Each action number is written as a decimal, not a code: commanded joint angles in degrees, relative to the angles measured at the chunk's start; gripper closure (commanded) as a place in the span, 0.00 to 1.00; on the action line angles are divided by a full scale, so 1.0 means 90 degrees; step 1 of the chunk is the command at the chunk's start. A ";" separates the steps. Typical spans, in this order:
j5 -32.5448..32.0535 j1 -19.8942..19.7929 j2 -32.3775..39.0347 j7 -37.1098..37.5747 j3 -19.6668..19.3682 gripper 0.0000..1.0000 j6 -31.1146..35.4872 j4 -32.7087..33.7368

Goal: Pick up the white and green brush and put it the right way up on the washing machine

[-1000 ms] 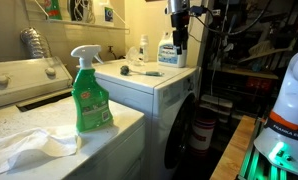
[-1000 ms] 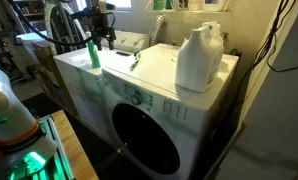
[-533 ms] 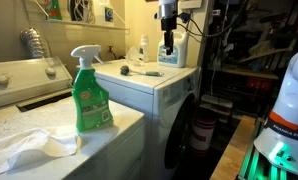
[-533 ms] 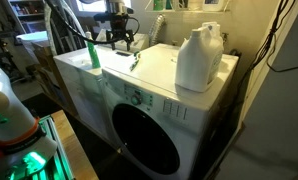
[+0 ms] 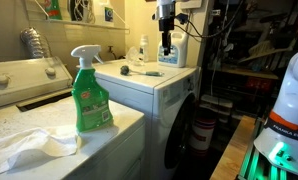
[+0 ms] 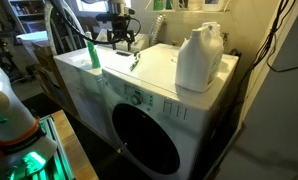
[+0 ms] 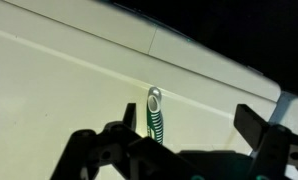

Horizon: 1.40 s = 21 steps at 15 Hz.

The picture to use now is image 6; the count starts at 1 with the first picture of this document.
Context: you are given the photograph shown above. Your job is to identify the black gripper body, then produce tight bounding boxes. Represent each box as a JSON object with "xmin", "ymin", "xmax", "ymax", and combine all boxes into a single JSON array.
[{"xmin": 107, "ymin": 19, "xmax": 136, "ymax": 43}]

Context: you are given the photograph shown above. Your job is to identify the white and green brush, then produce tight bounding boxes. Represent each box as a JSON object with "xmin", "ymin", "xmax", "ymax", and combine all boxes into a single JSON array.
[{"xmin": 129, "ymin": 51, "xmax": 142, "ymax": 72}]

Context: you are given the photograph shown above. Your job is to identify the white front-load washing machine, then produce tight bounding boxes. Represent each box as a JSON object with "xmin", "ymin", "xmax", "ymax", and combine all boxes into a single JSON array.
[{"xmin": 101, "ymin": 43, "xmax": 240, "ymax": 180}]

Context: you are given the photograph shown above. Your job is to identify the green spray bottle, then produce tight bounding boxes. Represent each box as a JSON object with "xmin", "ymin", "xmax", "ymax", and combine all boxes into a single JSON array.
[{"xmin": 85, "ymin": 31, "xmax": 102, "ymax": 70}]

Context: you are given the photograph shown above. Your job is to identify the green detergent box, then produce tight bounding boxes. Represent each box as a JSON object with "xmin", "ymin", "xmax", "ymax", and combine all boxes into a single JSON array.
[{"xmin": 153, "ymin": 0, "xmax": 164, "ymax": 11}]

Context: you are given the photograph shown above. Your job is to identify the white dryer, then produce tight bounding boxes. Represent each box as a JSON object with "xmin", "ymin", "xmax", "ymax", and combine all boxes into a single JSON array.
[{"xmin": 53, "ymin": 32, "xmax": 151, "ymax": 141}]

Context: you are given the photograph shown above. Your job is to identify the large white detergent jug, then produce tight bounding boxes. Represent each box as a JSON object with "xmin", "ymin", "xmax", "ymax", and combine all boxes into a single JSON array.
[{"xmin": 174, "ymin": 21, "xmax": 225, "ymax": 94}]

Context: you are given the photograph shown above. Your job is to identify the white container with label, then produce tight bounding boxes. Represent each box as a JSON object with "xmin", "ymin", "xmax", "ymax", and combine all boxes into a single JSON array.
[{"xmin": 202, "ymin": 0, "xmax": 225, "ymax": 12}]

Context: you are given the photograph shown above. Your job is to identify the wooden table board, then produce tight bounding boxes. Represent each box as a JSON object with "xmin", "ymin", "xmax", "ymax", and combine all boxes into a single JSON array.
[{"xmin": 50, "ymin": 109, "xmax": 100, "ymax": 180}]

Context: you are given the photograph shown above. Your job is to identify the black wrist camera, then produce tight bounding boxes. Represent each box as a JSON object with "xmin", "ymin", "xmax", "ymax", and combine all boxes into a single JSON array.
[{"xmin": 95, "ymin": 12, "xmax": 137, "ymax": 23}]

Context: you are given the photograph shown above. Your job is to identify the silver flexible vent duct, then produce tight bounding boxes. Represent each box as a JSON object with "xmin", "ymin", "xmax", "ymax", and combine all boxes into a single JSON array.
[{"xmin": 147, "ymin": 13, "xmax": 167, "ymax": 47}]

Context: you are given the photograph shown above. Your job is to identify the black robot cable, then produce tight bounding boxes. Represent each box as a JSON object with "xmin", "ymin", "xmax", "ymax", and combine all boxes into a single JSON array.
[{"xmin": 48, "ymin": 0, "xmax": 142, "ymax": 46}]

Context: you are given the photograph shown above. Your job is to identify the coiled white cables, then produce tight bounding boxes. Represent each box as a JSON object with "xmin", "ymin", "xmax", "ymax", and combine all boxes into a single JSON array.
[{"xmin": 177, "ymin": 0, "xmax": 190, "ymax": 10}]

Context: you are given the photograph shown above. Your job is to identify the white wire wall shelf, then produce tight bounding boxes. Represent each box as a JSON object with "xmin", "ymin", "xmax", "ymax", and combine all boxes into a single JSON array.
[{"xmin": 144, "ymin": 0, "xmax": 231, "ymax": 15}]

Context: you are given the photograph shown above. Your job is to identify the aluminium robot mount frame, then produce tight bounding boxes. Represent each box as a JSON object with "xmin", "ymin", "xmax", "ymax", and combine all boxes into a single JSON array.
[{"xmin": 5, "ymin": 114, "xmax": 75, "ymax": 180}]

